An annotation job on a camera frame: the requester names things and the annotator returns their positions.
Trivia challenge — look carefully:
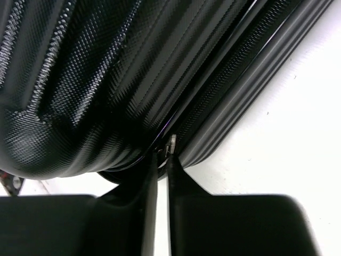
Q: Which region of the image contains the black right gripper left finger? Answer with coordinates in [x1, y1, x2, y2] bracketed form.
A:
[1, 154, 158, 255]

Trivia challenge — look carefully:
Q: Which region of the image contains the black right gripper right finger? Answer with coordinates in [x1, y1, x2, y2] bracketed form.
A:
[166, 155, 318, 255]

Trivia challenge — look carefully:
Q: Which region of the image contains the black ribbed hard-shell suitcase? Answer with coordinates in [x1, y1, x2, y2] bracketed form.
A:
[1, 0, 331, 182]

